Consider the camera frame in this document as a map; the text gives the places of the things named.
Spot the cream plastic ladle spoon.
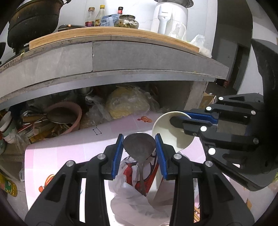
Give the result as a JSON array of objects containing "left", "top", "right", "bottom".
[{"left": 152, "top": 111, "right": 195, "bottom": 200}]

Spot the small steel spoon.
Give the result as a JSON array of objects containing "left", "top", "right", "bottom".
[{"left": 123, "top": 133, "right": 156, "bottom": 196}]

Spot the cardboard box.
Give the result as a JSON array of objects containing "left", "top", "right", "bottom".
[{"left": 199, "top": 92, "right": 217, "bottom": 109}]

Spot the white plastic bag on holder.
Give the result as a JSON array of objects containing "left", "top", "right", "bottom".
[{"left": 108, "top": 156, "right": 175, "bottom": 225}]

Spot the yellow bag under counter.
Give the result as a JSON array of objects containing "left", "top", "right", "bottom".
[{"left": 105, "top": 87, "right": 160, "bottom": 120}]

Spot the pink plastic basin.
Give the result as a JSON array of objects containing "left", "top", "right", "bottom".
[{"left": 44, "top": 101, "right": 83, "bottom": 135}]

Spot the clear plastic bag on counter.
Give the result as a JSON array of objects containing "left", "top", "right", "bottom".
[{"left": 189, "top": 34, "right": 212, "bottom": 58}]

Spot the white air fryer appliance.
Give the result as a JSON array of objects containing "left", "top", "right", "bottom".
[{"left": 150, "top": 0, "right": 194, "bottom": 41}]

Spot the stack of white bowls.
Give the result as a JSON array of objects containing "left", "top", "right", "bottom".
[{"left": 1, "top": 111, "right": 17, "bottom": 144}]

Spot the glass pickle jar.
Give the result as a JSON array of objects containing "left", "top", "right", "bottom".
[{"left": 114, "top": 15, "right": 139, "bottom": 29}]

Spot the yellow oil jug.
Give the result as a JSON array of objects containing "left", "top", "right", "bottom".
[{"left": 0, "top": 173, "right": 17, "bottom": 197}]

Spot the wooden cutting board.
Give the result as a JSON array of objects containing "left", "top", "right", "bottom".
[{"left": 29, "top": 27, "right": 199, "bottom": 53}]

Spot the red cap soy bottle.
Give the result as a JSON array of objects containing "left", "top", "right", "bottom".
[{"left": 117, "top": 7, "right": 123, "bottom": 15}]

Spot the yellow cap oil bottle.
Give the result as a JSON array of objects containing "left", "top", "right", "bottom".
[{"left": 94, "top": 5, "right": 105, "bottom": 26}]

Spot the red label sauce bottle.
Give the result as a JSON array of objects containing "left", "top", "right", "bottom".
[{"left": 85, "top": 7, "right": 95, "bottom": 27}]

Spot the black steamer pot with lid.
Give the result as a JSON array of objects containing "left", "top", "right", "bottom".
[{"left": 7, "top": 0, "right": 71, "bottom": 49}]

